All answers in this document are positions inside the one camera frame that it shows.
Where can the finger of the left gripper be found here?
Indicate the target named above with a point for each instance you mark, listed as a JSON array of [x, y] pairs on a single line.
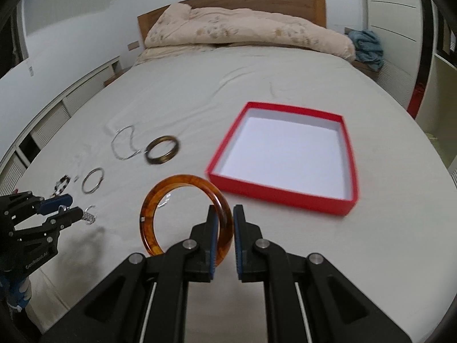
[[52, 205], [63, 219]]

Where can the pink floral duvet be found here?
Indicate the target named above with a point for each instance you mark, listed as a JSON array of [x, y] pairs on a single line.
[[182, 25]]

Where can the silver watch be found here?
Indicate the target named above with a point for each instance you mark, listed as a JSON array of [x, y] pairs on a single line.
[[88, 217]]

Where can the blue towel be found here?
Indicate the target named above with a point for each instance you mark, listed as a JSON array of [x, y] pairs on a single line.
[[368, 47]]

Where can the red object by wardrobe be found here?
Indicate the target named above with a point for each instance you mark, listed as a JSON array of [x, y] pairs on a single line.
[[416, 100]]

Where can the red jewelry box tray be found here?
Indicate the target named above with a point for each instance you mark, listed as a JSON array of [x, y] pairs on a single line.
[[288, 155]]

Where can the thin silver bangle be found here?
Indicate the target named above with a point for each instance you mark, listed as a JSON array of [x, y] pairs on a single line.
[[93, 180]]

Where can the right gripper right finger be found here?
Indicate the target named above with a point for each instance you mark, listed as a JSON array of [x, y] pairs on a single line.
[[307, 299]]

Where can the white wardrobe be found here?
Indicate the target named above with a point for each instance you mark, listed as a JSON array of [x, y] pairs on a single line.
[[406, 32]]

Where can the blue gloved left hand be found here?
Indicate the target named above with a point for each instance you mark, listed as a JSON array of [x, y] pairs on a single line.
[[18, 294]]

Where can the white low cabinet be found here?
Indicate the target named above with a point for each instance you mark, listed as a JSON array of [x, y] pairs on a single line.
[[49, 121]]

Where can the dark brown bangle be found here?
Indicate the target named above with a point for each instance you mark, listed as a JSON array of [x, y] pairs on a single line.
[[162, 149]]

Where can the cream pillow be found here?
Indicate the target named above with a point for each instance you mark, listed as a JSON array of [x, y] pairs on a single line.
[[155, 53]]

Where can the wooden headboard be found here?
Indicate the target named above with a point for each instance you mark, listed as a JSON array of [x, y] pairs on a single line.
[[313, 11]]

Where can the amber resin bangle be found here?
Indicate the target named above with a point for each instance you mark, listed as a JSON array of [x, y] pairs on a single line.
[[177, 203]]

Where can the wooden nightstand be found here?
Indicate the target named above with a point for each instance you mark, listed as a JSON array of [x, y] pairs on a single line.
[[115, 77]]

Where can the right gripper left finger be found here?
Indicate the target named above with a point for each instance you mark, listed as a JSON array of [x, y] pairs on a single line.
[[144, 299]]

